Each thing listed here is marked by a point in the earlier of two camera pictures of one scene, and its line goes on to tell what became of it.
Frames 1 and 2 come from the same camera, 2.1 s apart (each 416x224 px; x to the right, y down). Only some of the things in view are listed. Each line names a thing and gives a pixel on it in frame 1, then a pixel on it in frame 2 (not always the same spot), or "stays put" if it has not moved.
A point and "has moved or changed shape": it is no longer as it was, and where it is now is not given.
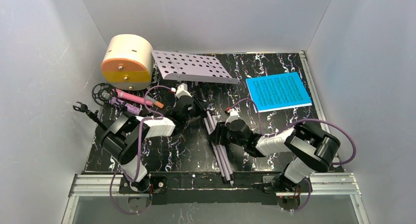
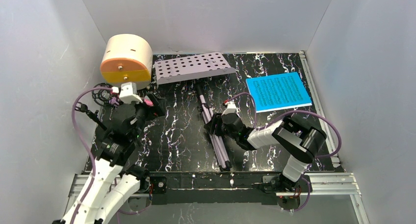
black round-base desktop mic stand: (93, 115) stays put
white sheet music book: (260, 111) stays put
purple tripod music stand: (195, 67) has moved or changed shape
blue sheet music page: (278, 90) stays put
